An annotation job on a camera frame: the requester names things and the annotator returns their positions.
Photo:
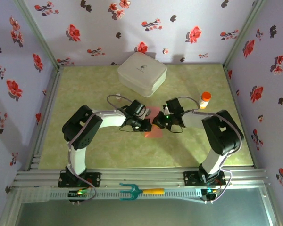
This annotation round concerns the pink paper sheet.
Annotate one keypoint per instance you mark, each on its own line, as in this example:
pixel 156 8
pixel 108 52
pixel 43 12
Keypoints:
pixel 153 135

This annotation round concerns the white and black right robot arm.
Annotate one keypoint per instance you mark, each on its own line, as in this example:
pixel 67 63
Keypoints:
pixel 222 134

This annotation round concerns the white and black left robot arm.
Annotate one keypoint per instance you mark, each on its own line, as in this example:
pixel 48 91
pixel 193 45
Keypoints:
pixel 82 129

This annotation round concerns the white square plastic box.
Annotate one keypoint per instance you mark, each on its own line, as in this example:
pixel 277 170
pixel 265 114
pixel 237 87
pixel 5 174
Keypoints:
pixel 141 73

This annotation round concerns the orange capped bottle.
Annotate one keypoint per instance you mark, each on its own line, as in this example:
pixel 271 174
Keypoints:
pixel 205 99

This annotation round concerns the wide aluminium frame rail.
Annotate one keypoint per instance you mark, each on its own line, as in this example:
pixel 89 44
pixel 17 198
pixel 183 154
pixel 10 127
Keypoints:
pixel 141 176

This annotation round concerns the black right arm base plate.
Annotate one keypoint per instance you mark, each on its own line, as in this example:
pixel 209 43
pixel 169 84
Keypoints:
pixel 189 177

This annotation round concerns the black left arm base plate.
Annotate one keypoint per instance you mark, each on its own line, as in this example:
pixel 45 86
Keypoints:
pixel 94 176

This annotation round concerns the thin aluminium side rail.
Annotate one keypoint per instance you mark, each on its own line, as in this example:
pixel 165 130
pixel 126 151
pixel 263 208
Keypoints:
pixel 241 117

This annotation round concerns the grooved aluminium side rail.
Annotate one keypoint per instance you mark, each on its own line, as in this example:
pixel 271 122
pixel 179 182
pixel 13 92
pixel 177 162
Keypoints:
pixel 46 117

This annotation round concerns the aluminium frame post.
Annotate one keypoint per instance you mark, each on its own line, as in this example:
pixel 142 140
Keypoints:
pixel 36 30
pixel 244 30

